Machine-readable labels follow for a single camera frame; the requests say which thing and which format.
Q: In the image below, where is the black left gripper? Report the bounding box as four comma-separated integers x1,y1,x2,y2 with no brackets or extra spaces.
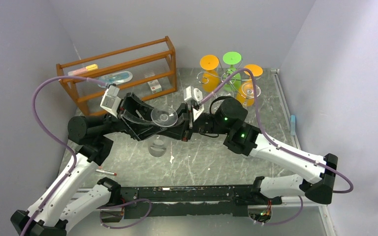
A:
100,92,170,140

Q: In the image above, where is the clear plastic wine glass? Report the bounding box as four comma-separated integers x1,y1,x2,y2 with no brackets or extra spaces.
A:
148,105,178,157
236,81,261,107

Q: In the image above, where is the orange plastic goblet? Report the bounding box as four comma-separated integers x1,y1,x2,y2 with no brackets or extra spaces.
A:
199,55,220,92
236,64,263,107

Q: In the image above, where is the green plastic goblet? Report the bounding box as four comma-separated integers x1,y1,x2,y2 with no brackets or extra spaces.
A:
222,51,242,91

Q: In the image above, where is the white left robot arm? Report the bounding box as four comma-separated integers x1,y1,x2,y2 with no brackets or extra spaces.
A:
10,93,162,236

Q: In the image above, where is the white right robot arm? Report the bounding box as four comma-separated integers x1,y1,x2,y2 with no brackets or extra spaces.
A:
151,96,338,205

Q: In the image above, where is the orange wooden shelf rack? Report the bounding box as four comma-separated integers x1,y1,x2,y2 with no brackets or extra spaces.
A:
56,36,178,115

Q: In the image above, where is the chrome wine glass rack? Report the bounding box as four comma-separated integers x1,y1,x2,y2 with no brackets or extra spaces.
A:
197,51,263,100

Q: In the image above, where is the small white box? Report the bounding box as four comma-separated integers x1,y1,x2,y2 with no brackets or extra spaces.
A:
147,79,162,94

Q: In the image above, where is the red grey marker pen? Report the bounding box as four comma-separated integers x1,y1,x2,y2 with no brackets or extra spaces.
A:
96,168,117,176

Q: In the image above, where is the yellow pink highlighter pen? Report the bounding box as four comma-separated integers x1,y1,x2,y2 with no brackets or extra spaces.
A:
67,64,98,76

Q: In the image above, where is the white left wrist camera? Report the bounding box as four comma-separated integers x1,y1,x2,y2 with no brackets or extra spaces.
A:
100,84,121,118

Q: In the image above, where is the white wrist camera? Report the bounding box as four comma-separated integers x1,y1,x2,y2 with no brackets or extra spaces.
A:
100,84,121,118
184,86,205,128

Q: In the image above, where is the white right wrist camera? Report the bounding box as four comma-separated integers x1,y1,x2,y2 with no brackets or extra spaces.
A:
184,86,205,128

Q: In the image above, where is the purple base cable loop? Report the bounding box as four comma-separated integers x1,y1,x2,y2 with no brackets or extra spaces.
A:
99,199,152,230

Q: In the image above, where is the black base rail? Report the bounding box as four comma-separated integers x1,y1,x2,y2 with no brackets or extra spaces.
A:
103,185,270,219

